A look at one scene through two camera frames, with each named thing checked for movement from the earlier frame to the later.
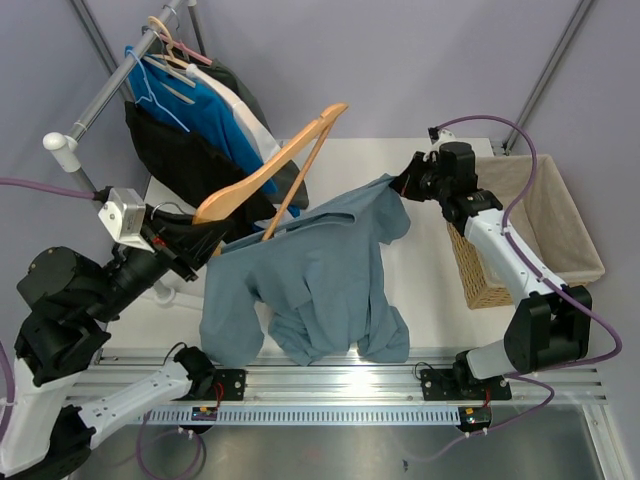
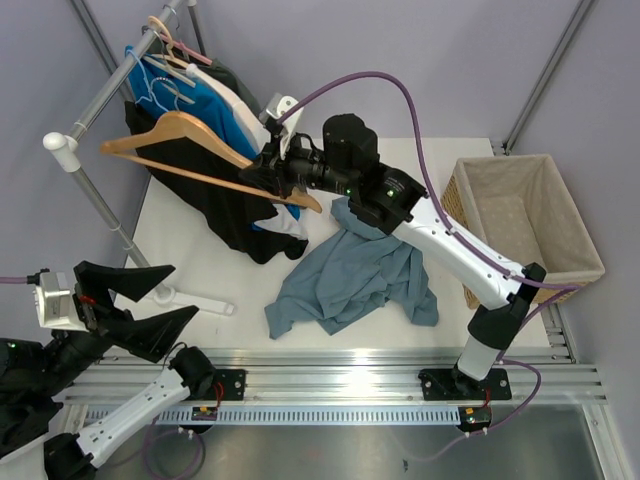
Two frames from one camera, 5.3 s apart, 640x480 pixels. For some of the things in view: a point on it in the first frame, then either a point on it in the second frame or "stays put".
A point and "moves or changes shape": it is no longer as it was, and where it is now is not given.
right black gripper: x=406 y=184 -> x=273 y=174
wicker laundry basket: x=543 y=221 stays put
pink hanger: x=188 y=51 stays put
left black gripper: x=193 y=242 -> x=92 y=296
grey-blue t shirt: x=321 y=280 moves or changes shape
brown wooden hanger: x=255 y=181 -> x=188 y=123
